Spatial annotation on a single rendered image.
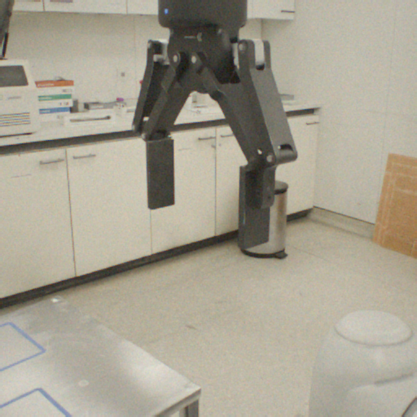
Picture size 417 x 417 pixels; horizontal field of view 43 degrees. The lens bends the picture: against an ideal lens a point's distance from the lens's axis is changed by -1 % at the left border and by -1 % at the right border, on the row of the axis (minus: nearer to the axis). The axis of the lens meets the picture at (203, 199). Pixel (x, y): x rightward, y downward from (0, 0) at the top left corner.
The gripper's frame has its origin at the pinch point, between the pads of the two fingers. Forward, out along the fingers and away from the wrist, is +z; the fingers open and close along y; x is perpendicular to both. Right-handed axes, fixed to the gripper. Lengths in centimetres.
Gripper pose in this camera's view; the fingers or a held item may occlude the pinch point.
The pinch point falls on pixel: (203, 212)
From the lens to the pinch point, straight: 49.4
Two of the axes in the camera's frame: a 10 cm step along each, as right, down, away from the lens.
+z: 0.0, 9.6, 2.9
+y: -6.3, -2.2, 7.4
